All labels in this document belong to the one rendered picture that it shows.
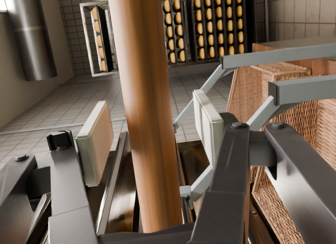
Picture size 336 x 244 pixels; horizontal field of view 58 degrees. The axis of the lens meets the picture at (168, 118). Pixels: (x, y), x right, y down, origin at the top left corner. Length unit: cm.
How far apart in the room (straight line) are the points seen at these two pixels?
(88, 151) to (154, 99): 5
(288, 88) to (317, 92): 6
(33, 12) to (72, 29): 208
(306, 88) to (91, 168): 55
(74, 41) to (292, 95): 488
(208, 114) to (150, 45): 5
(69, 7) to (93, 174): 521
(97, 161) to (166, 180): 5
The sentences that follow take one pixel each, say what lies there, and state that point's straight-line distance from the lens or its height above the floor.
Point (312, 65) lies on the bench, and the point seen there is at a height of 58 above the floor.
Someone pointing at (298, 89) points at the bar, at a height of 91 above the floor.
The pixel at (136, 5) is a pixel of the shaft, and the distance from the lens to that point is 17.
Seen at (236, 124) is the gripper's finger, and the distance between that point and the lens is 15.
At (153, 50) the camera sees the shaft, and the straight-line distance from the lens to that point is 18.
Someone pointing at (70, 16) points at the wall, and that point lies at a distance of 535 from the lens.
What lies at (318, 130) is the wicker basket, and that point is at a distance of 130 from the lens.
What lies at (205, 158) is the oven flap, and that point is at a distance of 166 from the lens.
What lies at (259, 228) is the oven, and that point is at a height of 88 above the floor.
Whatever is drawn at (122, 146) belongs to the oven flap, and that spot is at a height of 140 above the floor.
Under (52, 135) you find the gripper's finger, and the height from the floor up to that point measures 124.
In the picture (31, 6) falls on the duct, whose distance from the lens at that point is 333.
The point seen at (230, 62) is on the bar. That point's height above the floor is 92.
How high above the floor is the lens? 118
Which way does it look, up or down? 1 degrees down
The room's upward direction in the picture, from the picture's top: 97 degrees counter-clockwise
